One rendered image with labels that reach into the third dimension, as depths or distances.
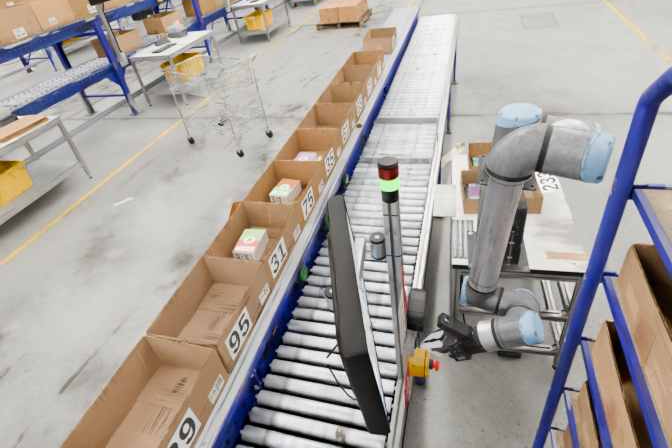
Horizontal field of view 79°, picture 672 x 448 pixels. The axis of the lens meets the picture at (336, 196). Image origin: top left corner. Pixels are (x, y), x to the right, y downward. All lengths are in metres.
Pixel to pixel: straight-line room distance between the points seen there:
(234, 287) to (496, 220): 1.15
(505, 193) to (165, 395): 1.29
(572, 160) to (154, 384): 1.49
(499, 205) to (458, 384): 1.51
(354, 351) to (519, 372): 1.91
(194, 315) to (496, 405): 1.57
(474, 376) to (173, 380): 1.57
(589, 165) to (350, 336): 0.64
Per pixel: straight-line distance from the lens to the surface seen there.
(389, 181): 0.99
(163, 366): 1.75
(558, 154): 1.05
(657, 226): 0.74
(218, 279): 1.91
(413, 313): 1.38
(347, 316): 0.79
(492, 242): 1.24
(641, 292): 0.81
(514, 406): 2.49
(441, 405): 2.44
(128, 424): 1.69
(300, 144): 2.72
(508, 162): 1.07
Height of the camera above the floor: 2.17
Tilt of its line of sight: 35 degrees down
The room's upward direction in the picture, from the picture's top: 10 degrees counter-clockwise
